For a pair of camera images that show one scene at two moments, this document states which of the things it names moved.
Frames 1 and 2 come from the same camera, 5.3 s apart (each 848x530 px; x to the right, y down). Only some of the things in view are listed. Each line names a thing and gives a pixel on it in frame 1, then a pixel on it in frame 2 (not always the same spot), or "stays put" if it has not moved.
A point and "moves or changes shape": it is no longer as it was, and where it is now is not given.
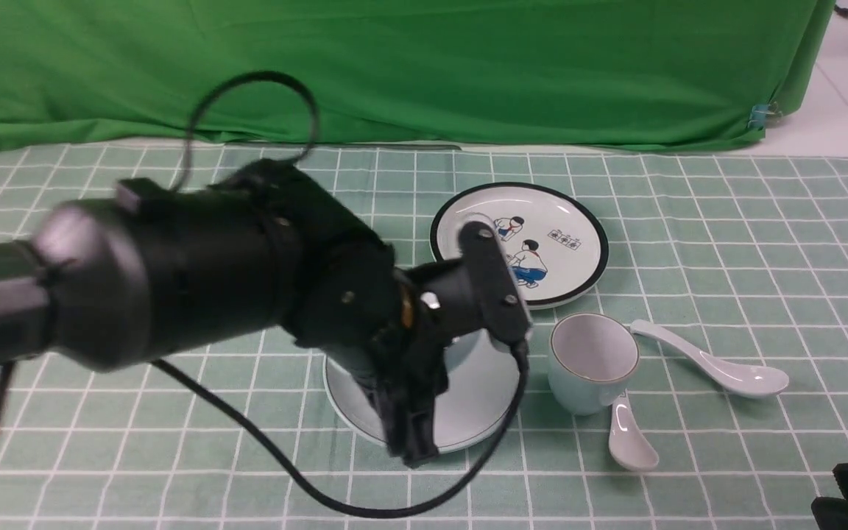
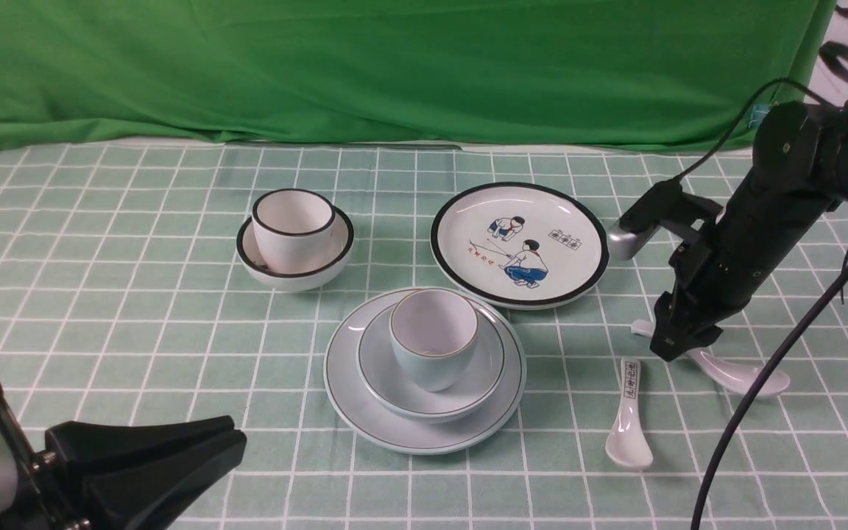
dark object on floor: x=845 y=12 stays put
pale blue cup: x=592 y=358 moves or changes shape
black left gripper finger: x=405 y=397 -> x=87 y=449
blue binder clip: x=757 y=116 stays put
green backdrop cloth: x=54 y=75 stays put
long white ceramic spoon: x=734 y=377 stays put
